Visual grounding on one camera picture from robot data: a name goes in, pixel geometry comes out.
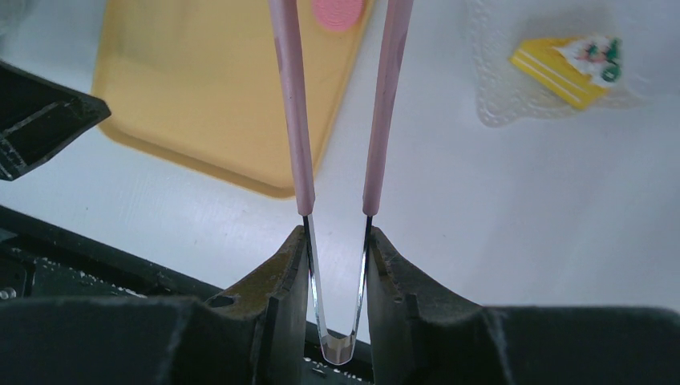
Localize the pink handled metal tongs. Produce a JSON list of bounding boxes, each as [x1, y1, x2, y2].
[[269, 1, 414, 366]]

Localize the white three tier stand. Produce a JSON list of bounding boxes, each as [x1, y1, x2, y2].
[[467, 1, 679, 127]]

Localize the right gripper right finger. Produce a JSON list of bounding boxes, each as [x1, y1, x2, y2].
[[366, 228, 679, 384]]

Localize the yellow cream cake slice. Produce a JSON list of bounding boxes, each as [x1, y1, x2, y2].
[[509, 35, 623, 110]]

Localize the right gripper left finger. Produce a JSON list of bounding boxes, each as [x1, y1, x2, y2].
[[1, 228, 307, 384]]

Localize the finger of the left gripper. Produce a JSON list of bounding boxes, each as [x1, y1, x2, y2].
[[1, 61, 111, 181]]

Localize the yellow serving tray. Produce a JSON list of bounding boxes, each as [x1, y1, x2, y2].
[[91, 0, 375, 201]]

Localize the pink macaron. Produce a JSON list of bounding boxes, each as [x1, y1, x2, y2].
[[311, 0, 365, 32]]

